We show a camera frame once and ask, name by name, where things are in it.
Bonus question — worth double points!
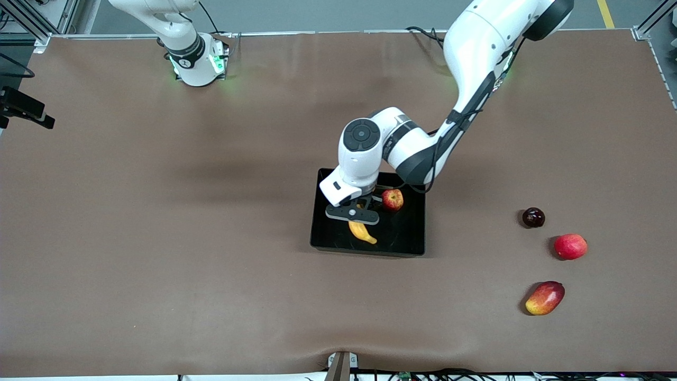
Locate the red yellow striped apple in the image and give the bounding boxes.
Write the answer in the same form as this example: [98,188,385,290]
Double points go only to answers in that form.
[381,188,405,213]

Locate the yellow banana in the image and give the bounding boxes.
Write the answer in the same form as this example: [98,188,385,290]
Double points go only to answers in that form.
[347,199,378,246]

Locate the black plastic box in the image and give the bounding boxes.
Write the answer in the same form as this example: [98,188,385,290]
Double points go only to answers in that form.
[309,167,427,259]

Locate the dark purple plum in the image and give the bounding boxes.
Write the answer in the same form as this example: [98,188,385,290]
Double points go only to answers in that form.
[522,207,546,229]

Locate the red yellow mango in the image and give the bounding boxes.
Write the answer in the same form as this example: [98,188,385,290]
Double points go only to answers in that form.
[525,280,566,316]

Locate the plain red round fruit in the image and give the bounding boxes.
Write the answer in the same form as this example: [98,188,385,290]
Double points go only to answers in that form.
[554,233,589,261]

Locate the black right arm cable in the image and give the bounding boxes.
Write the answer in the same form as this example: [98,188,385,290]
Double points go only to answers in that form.
[0,52,35,79]

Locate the aluminium frame profile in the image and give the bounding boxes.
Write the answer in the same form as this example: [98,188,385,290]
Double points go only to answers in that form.
[632,0,677,42]
[0,0,81,55]

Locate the grey table edge bracket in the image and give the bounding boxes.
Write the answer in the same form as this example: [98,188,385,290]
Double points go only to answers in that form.
[326,350,360,381]

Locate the black left base cable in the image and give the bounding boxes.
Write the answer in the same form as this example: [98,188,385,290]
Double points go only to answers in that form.
[405,25,447,48]

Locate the black base cable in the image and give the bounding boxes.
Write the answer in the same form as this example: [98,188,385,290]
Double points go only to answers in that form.
[405,25,447,48]
[198,0,234,53]

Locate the black right base cable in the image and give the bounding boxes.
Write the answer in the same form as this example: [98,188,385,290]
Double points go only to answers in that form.
[198,0,234,53]

